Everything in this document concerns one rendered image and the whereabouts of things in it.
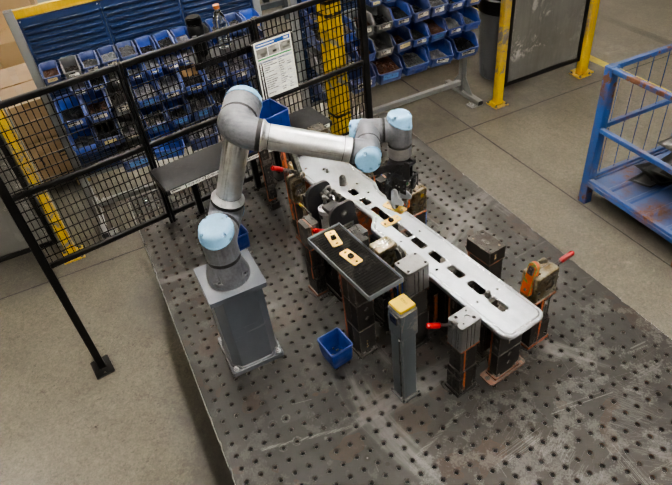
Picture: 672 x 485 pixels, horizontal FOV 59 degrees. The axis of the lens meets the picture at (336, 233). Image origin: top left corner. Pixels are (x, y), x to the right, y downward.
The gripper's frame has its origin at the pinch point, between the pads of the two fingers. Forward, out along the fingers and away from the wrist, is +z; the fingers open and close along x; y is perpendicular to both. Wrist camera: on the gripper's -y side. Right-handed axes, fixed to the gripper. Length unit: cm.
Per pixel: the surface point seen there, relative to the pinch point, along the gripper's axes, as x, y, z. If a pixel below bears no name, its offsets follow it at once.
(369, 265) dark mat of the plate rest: -21.4, 5.8, 10.1
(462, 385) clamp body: -16, 42, 50
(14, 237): -62, -254, 105
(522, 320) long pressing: 0, 51, 25
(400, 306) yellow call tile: -29.9, 25.0, 9.8
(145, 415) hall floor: -79, -97, 130
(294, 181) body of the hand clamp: 9, -61, 22
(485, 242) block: 23.4, 23.7, 21.8
